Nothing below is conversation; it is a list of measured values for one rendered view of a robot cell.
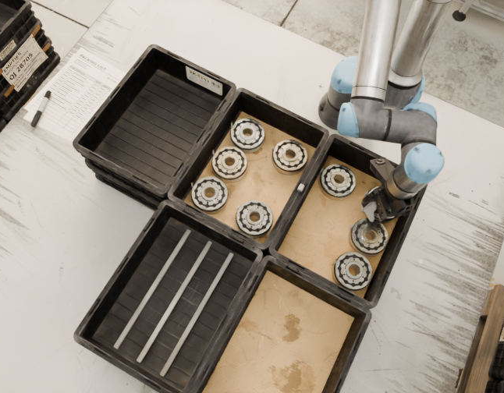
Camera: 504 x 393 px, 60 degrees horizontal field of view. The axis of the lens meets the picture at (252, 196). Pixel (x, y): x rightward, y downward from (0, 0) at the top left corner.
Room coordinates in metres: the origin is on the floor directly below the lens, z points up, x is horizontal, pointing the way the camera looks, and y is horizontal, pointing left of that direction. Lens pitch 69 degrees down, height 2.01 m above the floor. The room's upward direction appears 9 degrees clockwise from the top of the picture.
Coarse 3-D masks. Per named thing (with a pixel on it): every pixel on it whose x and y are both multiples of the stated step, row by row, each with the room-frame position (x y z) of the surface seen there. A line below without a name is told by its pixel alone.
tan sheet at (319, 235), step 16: (336, 160) 0.61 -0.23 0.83; (368, 176) 0.57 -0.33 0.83; (320, 192) 0.50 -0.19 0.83; (352, 192) 0.51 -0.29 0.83; (304, 208) 0.44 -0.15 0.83; (320, 208) 0.45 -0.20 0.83; (336, 208) 0.45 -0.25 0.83; (352, 208) 0.46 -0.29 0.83; (304, 224) 0.39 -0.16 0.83; (320, 224) 0.40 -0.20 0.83; (336, 224) 0.41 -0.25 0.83; (352, 224) 0.42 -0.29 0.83; (384, 224) 0.43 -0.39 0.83; (288, 240) 0.34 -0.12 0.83; (304, 240) 0.34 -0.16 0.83; (320, 240) 0.35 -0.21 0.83; (336, 240) 0.36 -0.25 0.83; (288, 256) 0.29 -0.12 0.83; (304, 256) 0.30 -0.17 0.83; (320, 256) 0.31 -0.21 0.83; (336, 256) 0.32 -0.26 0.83; (320, 272) 0.26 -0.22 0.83; (352, 272) 0.28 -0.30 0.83
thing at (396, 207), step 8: (376, 192) 0.46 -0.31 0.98; (384, 192) 0.46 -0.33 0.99; (376, 200) 0.45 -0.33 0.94; (384, 200) 0.43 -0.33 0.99; (392, 200) 0.43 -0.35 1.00; (400, 200) 0.42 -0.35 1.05; (408, 200) 0.42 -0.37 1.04; (384, 208) 0.41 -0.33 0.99; (392, 208) 0.41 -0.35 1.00; (400, 208) 0.40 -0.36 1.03; (408, 208) 0.43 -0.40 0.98; (384, 216) 0.41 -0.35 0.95; (392, 216) 0.41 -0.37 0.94
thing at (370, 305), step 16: (352, 144) 0.62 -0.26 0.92; (320, 160) 0.56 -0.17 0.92; (304, 192) 0.45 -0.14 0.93; (416, 208) 0.45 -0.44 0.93; (272, 240) 0.30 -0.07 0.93; (400, 240) 0.36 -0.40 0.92; (304, 272) 0.23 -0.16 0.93; (384, 272) 0.27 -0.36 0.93; (336, 288) 0.21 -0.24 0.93; (384, 288) 0.23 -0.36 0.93; (368, 304) 0.18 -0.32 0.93
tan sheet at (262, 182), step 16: (272, 128) 0.68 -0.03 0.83; (224, 144) 0.60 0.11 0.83; (272, 144) 0.63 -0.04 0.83; (304, 144) 0.64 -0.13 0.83; (256, 160) 0.57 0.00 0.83; (208, 176) 0.49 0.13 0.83; (256, 176) 0.51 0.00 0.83; (272, 176) 0.52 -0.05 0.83; (288, 176) 0.53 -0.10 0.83; (240, 192) 0.46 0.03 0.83; (256, 192) 0.46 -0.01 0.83; (272, 192) 0.47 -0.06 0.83; (288, 192) 0.48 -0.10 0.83; (224, 208) 0.40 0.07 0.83; (272, 208) 0.42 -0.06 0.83; (272, 224) 0.38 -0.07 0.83
